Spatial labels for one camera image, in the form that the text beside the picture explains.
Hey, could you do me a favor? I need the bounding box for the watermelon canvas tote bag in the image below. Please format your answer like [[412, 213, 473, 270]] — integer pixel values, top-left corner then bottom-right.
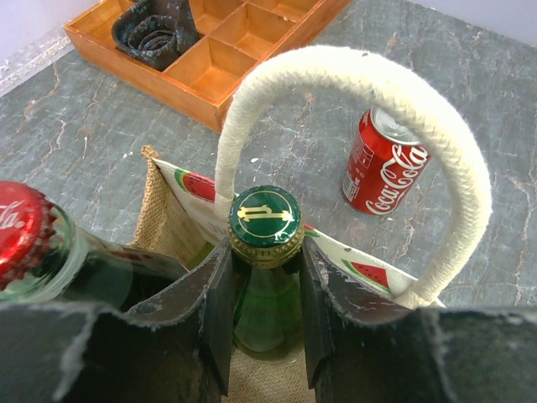
[[128, 44, 493, 403]]

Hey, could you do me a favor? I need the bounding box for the green glass bottle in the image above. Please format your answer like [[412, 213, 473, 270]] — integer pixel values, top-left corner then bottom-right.
[[228, 186, 305, 364]]

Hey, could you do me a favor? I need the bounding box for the red cola can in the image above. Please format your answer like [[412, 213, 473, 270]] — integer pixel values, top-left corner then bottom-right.
[[341, 107, 431, 216]]

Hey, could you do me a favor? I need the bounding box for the glass cola bottle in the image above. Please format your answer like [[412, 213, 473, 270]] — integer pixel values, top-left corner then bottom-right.
[[1, 181, 187, 311]]

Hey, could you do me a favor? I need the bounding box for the wooden compartment tray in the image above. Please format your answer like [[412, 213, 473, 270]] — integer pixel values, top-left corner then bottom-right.
[[64, 1, 347, 132]]

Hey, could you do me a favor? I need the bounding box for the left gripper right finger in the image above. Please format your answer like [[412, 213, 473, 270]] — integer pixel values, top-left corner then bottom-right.
[[300, 240, 536, 402]]

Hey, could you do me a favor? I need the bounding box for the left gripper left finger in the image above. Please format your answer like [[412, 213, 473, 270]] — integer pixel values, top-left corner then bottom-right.
[[1, 240, 235, 402]]

